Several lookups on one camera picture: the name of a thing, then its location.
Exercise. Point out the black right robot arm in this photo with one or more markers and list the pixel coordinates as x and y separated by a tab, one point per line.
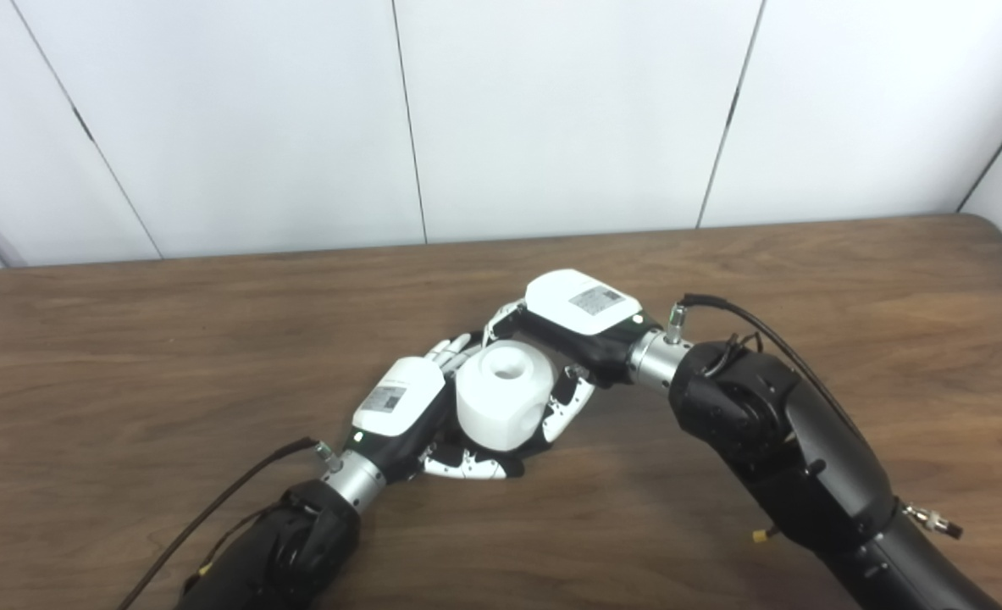
805	440

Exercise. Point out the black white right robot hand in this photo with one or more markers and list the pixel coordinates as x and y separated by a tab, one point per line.
577	305

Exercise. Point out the round white piece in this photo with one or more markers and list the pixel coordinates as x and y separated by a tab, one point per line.
500	407

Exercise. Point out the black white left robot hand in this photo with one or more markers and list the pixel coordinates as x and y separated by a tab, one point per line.
403	398

